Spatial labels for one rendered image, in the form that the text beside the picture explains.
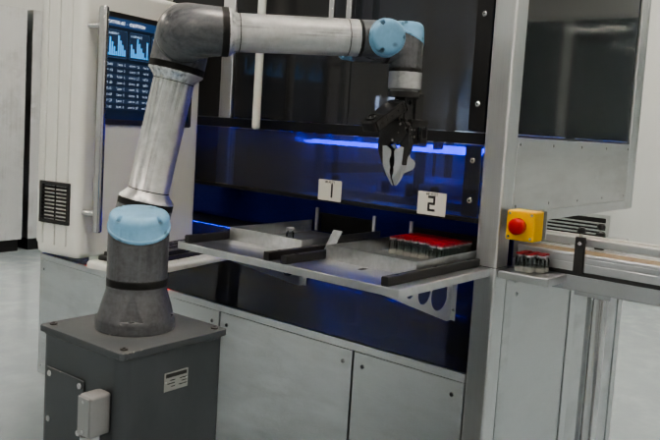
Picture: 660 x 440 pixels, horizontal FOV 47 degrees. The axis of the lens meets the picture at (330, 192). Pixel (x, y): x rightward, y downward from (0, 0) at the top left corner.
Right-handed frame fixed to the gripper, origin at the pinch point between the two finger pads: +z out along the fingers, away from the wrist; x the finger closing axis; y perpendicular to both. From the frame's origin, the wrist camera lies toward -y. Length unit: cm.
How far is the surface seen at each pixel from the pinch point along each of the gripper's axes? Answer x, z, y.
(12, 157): 510, 29, 126
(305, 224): 55, 19, 26
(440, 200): 5.3, 6.2, 25.9
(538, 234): -20.3, 11.5, 30.9
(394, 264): -1.7, 19.2, 0.6
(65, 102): 86, -14, -36
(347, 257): 11.8, 19.7, -0.8
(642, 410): 21, 110, 212
